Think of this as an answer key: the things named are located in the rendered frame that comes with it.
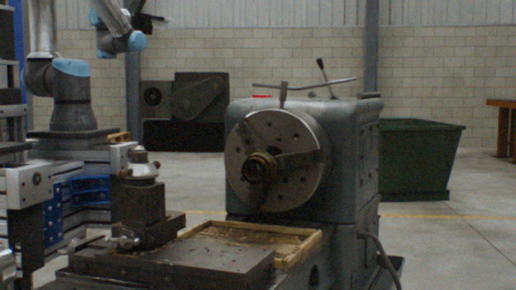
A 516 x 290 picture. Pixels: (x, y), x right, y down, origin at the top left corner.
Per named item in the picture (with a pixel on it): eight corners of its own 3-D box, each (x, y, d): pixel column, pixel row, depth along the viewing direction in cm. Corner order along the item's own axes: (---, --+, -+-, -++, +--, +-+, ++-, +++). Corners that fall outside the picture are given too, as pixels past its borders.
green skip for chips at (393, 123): (343, 184, 725) (344, 118, 716) (413, 182, 737) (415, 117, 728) (378, 207, 593) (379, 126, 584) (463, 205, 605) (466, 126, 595)
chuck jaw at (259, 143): (262, 156, 174) (239, 126, 175) (274, 146, 172) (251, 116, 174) (248, 161, 163) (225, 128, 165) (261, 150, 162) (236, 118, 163)
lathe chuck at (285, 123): (231, 197, 186) (239, 102, 181) (323, 215, 175) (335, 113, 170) (219, 202, 177) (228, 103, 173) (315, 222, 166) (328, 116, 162)
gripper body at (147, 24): (140, 33, 232) (117, 31, 222) (141, 11, 231) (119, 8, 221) (153, 35, 228) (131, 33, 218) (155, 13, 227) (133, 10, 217)
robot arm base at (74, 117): (39, 130, 181) (38, 100, 180) (65, 126, 196) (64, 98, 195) (82, 131, 178) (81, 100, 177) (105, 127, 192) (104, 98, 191)
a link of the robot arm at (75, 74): (68, 100, 177) (67, 56, 176) (42, 99, 185) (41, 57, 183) (99, 99, 187) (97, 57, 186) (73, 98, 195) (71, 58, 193)
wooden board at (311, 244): (207, 231, 172) (207, 218, 172) (322, 243, 159) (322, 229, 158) (154, 259, 144) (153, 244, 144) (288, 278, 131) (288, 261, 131)
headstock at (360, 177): (276, 184, 251) (276, 96, 246) (384, 192, 233) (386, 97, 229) (216, 212, 196) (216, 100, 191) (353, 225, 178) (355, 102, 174)
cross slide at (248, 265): (106, 248, 134) (106, 229, 134) (276, 270, 118) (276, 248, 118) (57, 270, 119) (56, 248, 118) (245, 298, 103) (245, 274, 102)
